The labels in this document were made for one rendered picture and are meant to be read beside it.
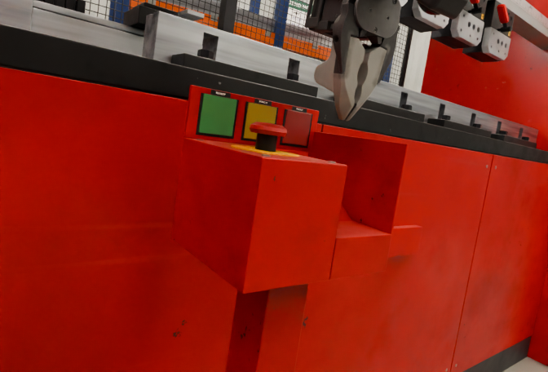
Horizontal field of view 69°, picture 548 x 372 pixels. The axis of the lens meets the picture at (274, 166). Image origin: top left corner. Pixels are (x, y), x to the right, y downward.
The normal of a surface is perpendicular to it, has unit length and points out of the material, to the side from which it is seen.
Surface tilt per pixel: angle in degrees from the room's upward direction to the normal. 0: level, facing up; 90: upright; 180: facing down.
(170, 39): 90
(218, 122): 90
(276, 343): 90
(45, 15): 90
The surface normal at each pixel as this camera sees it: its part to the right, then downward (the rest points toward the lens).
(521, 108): -0.79, -0.06
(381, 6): 0.58, 0.25
